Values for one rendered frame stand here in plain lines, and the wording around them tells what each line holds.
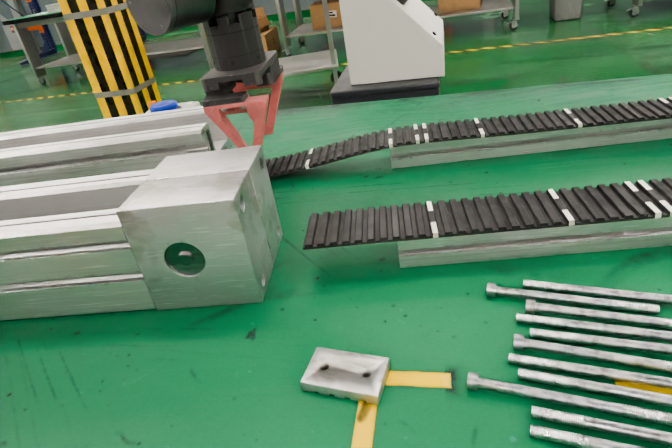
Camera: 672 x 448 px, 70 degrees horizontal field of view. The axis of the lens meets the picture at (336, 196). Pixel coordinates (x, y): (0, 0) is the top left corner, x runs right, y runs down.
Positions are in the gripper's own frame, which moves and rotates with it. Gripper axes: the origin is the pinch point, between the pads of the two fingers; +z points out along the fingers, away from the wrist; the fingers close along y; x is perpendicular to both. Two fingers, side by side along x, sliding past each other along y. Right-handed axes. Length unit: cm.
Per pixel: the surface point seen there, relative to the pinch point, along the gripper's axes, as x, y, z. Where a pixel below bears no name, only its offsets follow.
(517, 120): 30.0, -0.5, 1.6
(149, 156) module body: -11.4, 5.1, -1.5
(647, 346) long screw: 29.6, 31.2, 4.1
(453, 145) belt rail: 22.5, 2.0, 2.7
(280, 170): 2.2, 1.7, 3.5
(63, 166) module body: -22.0, 5.1, -1.5
